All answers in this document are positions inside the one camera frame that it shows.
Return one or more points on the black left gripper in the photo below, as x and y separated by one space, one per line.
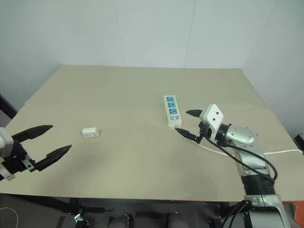
14 162

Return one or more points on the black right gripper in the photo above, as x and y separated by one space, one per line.
203 129

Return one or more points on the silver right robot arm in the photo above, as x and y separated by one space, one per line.
251 152

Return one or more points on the white blue power strip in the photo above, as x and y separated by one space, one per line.
172 111

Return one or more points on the white plug adapter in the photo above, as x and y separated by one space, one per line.
89 133

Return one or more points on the dark blue slanted bar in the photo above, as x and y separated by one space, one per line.
7 108

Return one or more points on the dark rounded shape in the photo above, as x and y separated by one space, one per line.
122 221

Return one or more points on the orange object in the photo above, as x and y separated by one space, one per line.
297 213

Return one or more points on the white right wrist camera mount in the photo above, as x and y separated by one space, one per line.
213 116

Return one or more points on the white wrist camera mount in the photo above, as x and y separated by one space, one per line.
6 142
213 116

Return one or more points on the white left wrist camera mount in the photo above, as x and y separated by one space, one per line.
6 142

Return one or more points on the small metal bracket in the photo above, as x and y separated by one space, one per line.
78 218

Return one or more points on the black table frame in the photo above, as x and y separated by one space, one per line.
118 202

